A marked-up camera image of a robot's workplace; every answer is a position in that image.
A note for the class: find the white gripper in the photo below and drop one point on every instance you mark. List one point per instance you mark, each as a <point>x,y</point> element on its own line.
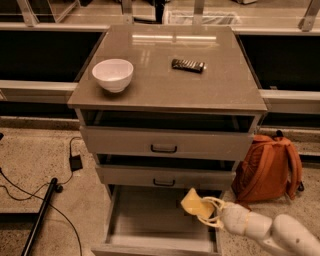
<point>234,216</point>

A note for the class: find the yellow sponge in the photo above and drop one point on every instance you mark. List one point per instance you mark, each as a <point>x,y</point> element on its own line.
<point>193,204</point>

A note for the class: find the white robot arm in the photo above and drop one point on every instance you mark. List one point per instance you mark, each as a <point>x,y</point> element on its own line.
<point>281,236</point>

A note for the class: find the middle grey drawer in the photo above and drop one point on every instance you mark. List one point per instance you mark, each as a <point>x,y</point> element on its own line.
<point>164,177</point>

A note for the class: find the grey drawer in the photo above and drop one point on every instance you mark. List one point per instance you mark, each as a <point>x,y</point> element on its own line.
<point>166,143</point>
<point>164,177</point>
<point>148,221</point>

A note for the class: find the bottom grey drawer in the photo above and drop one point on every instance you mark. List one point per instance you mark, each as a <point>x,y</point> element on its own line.
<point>148,221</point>

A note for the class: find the grey drawer cabinet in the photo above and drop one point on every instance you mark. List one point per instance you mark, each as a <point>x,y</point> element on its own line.
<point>223,98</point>

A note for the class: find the top grey drawer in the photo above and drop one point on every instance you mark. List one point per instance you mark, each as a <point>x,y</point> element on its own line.
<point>166,143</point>

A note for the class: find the orange backpack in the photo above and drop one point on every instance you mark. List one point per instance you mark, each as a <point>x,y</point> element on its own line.
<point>272,168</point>

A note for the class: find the black power adapter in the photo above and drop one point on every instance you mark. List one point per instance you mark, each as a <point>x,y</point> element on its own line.
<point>75,163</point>

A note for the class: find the dark wrapped snack bar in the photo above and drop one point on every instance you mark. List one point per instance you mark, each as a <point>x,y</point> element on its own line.
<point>188,65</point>

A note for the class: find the white ceramic bowl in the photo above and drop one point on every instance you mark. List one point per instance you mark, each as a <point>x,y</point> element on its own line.
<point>113,75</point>

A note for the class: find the black pole on floor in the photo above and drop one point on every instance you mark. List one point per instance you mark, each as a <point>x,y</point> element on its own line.
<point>39,217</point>

